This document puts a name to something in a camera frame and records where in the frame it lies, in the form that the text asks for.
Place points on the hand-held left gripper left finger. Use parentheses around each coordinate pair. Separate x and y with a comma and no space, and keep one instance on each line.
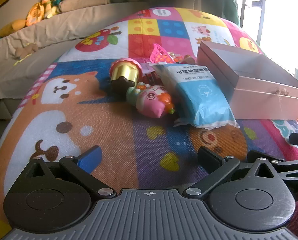
(89,158)

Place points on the green curtain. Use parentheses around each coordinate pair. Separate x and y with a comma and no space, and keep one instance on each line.
(231,5)

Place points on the pink gold cupcake toy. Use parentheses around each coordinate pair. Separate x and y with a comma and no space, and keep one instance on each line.
(125,73)

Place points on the orange yellow plush toy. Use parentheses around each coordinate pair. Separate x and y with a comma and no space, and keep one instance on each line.
(35,13)

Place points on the beige plush toy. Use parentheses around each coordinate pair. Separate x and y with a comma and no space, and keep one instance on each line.
(26,50)

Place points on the pink toy basket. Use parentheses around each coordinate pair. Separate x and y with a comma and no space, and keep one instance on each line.
(158,53)

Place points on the pink cardboard box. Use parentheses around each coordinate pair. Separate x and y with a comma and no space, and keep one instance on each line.
(263,100)

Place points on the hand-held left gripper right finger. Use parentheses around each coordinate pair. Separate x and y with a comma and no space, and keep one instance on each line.
(208,156)

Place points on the small orange brown toy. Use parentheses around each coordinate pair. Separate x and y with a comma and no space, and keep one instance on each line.
(186,59)

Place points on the small red toy piece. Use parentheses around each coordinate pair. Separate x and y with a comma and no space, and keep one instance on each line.
(151,77)

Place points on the pink cartoon figure toy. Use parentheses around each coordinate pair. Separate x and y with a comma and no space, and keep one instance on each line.
(151,100)

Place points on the blue white wipes pack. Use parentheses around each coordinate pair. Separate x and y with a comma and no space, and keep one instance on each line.
(201,97)

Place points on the colourful cartoon play mat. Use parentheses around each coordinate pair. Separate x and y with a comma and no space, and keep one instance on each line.
(114,130)

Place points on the beige bed sheet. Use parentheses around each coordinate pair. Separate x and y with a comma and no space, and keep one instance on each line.
(39,42)

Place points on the yellow duck plush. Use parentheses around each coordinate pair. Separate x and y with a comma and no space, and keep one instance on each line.
(45,3)

